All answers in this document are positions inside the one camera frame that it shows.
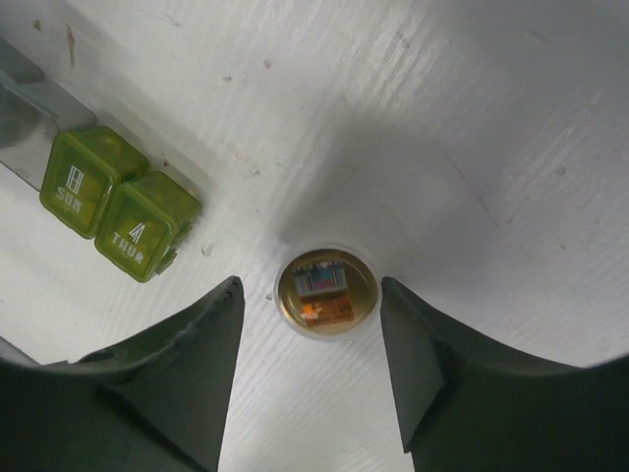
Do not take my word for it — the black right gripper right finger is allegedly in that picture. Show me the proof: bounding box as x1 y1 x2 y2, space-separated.
380 277 628 471

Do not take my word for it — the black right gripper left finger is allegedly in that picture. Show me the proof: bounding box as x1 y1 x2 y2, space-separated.
1 276 245 471

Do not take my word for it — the weekly pill organizer strip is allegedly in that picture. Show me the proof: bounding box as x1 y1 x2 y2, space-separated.
1 40 201 283

